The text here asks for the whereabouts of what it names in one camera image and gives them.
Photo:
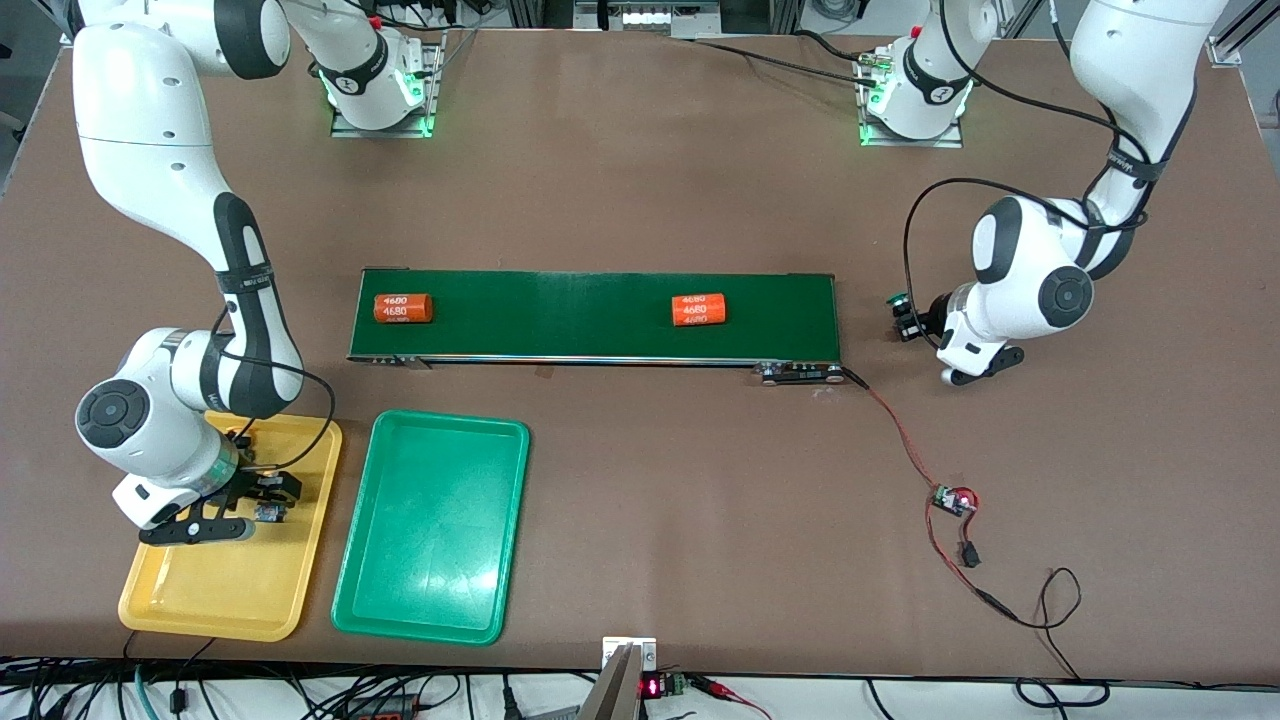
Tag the silver machine box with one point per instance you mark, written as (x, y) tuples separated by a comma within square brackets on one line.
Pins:
[(645, 15)]

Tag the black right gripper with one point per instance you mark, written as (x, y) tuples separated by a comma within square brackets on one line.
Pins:
[(250, 483)]

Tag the red power strip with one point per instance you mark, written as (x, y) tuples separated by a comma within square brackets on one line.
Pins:
[(380, 712)]

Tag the small green circuit board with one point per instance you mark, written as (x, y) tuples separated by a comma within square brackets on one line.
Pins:
[(950, 499)]

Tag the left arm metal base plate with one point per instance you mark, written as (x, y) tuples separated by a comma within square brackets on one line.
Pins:
[(940, 143)]

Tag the aluminium table corner bracket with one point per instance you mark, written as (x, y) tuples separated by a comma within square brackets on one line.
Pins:
[(1228, 52)]

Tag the yellow plastic tray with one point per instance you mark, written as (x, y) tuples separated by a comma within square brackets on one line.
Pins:
[(280, 590)]

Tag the green push button switch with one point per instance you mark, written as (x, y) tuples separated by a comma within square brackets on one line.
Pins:
[(900, 300)]

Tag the red digit display module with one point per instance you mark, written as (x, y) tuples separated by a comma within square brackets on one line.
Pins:
[(652, 687)]

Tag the yellow push button switch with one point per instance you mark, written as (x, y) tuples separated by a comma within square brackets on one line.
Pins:
[(270, 515), (243, 437)]

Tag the red clip lead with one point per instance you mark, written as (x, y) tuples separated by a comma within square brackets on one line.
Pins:
[(715, 687)]

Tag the green plastic tray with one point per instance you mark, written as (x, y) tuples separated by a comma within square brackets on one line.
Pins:
[(430, 530)]

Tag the grey metal mounting bracket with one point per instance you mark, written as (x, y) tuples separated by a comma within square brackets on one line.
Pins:
[(615, 690)]

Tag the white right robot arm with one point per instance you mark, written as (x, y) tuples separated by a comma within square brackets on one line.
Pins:
[(115, 415)]

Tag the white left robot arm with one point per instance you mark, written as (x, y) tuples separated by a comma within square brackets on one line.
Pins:
[(1060, 295)]

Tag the green conveyor belt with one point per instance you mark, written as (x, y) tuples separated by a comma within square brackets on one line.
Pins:
[(550, 310)]

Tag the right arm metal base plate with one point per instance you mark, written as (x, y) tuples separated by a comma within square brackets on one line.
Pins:
[(400, 132)]

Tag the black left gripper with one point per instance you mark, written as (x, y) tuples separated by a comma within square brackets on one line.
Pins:
[(928, 314)]

